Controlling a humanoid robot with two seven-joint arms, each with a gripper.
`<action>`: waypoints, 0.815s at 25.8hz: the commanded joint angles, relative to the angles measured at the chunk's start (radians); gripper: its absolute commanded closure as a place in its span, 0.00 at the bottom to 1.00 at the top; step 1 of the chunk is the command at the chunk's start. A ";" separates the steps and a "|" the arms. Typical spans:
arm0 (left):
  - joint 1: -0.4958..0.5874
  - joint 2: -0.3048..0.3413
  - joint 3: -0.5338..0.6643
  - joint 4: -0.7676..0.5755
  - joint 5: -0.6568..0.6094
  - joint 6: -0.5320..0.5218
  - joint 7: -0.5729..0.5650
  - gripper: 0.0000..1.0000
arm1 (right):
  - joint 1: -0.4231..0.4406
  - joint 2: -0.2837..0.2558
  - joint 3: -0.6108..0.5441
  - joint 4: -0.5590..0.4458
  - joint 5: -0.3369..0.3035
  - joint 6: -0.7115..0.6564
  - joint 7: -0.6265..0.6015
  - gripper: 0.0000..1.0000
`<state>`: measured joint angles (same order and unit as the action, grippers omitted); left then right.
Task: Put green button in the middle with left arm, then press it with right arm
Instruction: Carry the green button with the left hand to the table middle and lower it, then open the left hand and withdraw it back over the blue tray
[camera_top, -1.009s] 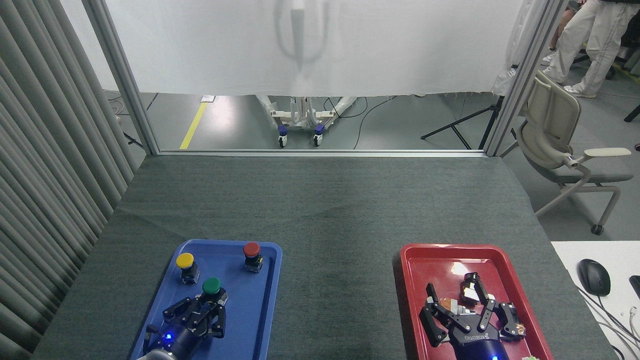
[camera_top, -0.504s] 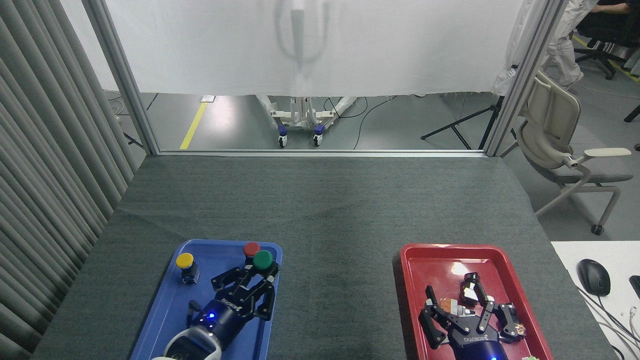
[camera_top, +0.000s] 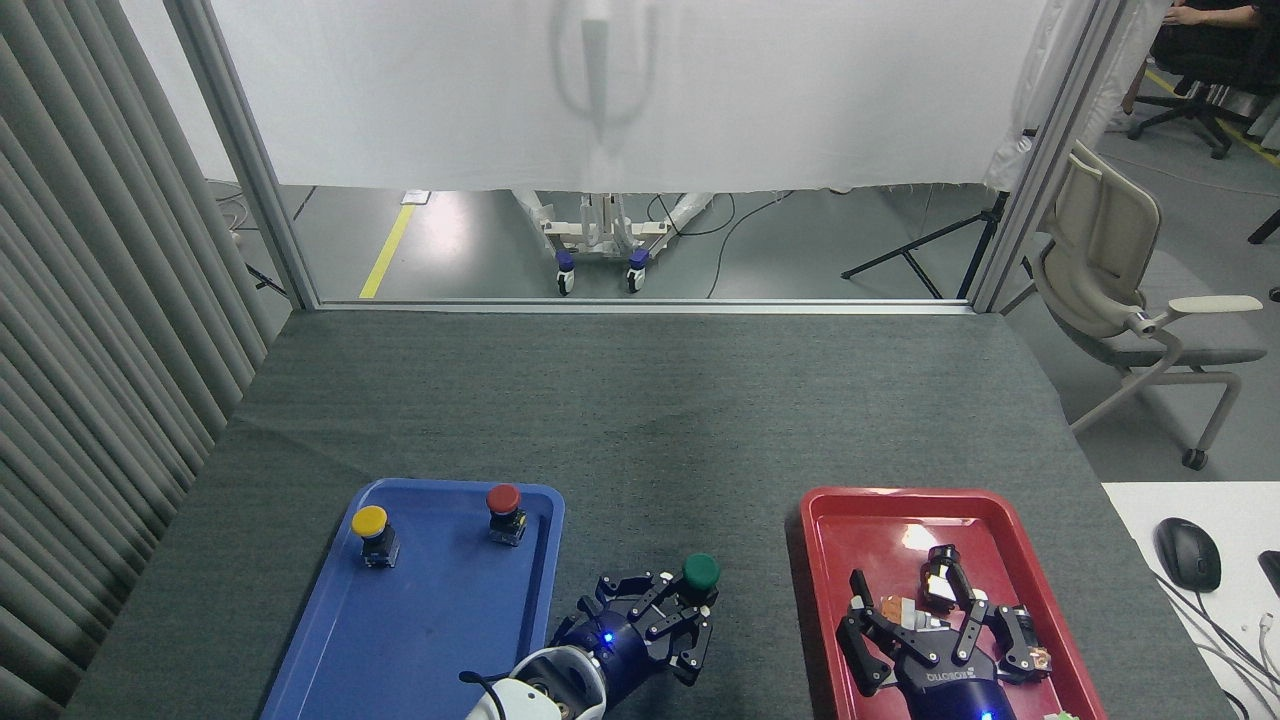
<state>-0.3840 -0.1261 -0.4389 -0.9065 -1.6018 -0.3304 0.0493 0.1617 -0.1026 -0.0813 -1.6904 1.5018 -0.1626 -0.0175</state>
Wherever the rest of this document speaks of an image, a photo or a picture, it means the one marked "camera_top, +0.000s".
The red push button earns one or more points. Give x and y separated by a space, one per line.
503 497

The black and white switch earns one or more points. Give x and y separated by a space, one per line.
938 580

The green push button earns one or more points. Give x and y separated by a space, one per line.
701 570

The silver frame post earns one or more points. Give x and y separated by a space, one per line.
245 160
1045 160

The black office chair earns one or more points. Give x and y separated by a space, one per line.
1200 95

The white side table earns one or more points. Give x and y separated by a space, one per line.
1230 500

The black tripod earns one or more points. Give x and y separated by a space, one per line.
985 240

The white paper on floor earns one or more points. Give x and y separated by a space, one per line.
416 197

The black computer mouse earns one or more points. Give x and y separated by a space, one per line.
1188 555

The white and orange switch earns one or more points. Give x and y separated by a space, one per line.
905 610

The blue plastic tray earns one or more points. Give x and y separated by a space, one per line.
440 620

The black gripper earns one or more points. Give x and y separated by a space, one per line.
955 695
615 650

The standing person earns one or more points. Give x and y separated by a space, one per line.
1130 60

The grey ribbed curtain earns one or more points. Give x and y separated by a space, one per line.
90 300

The yellow push button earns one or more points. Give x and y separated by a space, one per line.
369 520

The black device at table edge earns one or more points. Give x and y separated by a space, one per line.
1272 572

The white stand on wheels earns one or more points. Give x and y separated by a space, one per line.
600 235

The beige office chair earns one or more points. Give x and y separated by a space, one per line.
1100 250

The seated person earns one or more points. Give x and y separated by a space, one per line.
1200 15

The white hanging sheet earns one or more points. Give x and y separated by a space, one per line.
700 90

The red plastic tray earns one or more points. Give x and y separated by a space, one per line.
830 560

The silver frame rail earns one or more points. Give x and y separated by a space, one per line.
640 305

